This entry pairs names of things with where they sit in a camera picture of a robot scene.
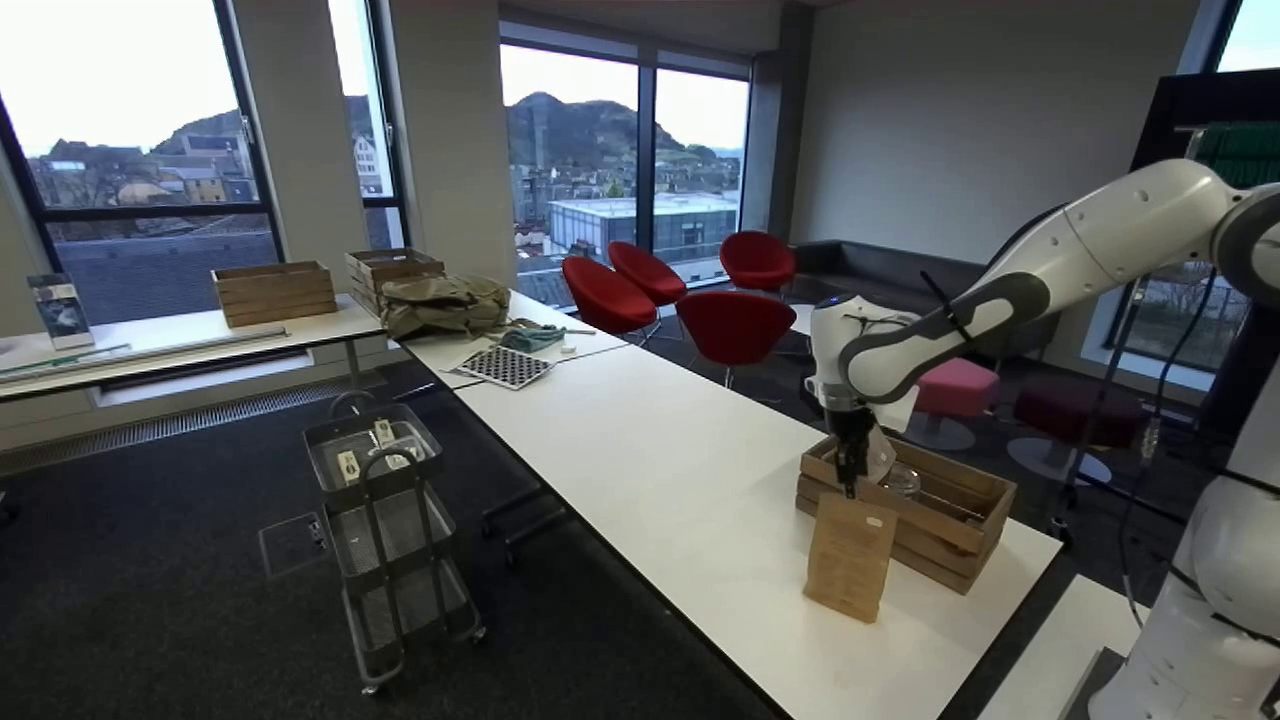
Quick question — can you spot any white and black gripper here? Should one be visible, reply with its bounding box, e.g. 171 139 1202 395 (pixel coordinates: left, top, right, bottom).
827 409 897 496

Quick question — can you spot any brown paper bag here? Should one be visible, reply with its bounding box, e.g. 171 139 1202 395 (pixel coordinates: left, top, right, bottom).
805 496 897 622

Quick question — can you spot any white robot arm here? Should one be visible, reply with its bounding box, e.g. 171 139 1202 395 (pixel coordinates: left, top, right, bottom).
814 158 1280 720

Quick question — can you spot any wooden box on left table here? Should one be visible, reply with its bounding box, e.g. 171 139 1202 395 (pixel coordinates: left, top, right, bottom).
213 261 337 327

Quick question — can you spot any wooden crate on table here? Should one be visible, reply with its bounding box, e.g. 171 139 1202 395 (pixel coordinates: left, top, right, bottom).
861 441 1015 592

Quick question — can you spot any pink pouf stool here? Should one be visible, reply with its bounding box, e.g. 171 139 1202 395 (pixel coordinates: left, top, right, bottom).
908 354 1002 450

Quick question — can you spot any white coffee table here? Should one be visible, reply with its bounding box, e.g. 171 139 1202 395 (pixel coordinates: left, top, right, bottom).
791 303 816 345

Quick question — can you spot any red chair front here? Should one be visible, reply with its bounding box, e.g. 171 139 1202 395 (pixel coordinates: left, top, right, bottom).
678 292 798 381

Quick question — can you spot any red chair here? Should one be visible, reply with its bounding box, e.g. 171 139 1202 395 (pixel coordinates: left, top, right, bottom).
720 231 798 292
560 256 656 332
607 242 688 303
678 292 798 381

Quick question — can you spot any dark grey sofa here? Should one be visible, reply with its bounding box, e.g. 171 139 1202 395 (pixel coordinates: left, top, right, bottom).
786 240 984 310

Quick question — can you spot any red chair back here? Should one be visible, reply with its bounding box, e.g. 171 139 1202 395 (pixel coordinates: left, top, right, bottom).
720 231 798 292

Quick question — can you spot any red chair middle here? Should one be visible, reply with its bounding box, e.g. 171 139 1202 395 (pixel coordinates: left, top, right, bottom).
607 242 688 303

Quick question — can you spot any red chair left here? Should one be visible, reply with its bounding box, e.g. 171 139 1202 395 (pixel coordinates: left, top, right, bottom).
560 256 656 332

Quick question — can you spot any teal small object on table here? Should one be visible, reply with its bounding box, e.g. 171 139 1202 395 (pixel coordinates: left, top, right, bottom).
499 321 565 351

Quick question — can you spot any olive green cloth pile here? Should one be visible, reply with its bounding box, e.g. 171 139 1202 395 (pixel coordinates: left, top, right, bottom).
382 277 507 340

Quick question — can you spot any black monitor screen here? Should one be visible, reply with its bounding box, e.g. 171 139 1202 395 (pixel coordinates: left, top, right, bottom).
1133 71 1280 186

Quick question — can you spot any wooden crate by pillar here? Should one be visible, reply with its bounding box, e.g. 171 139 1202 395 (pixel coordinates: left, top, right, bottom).
347 248 445 306

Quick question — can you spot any upright brochure on table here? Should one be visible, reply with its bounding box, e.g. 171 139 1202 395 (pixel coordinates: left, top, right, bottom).
29 272 92 347

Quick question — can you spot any white left side table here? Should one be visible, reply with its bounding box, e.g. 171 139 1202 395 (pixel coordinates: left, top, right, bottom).
0 300 382 399

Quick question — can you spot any metal wire trolley cart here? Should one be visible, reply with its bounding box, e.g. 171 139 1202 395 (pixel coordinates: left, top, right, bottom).
304 405 489 697

